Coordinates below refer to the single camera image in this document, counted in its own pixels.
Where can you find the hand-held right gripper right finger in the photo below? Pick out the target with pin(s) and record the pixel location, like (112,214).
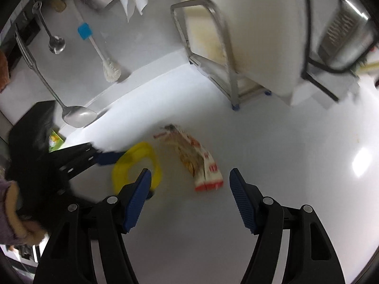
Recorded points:
(241,201)

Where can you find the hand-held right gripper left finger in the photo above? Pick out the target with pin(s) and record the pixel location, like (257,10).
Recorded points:
(137,201)

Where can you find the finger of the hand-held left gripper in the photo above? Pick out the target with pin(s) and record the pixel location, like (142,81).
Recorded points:
(111,157)

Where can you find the printed snack wrapper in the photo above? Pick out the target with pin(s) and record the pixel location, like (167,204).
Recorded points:
(192,159)

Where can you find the yellow seasoning pouch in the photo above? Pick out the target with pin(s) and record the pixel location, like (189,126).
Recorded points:
(56,140)

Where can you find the steel ladle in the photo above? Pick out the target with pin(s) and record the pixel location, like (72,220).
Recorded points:
(78,115)

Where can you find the white bottle brush blue grip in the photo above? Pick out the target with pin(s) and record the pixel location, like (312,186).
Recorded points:
(109,71)

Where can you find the orange pink dish cloth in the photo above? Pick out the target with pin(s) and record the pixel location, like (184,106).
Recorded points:
(3,71)

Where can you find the small steel spoon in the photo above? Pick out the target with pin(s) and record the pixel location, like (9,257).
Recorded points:
(56,44)

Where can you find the steel cutting board rack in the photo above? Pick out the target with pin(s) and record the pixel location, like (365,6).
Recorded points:
(225,50)

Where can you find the white cutting board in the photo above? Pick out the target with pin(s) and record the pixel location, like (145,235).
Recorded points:
(251,35)

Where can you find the black wall utensil rack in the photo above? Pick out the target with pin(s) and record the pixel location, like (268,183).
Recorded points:
(23,32)

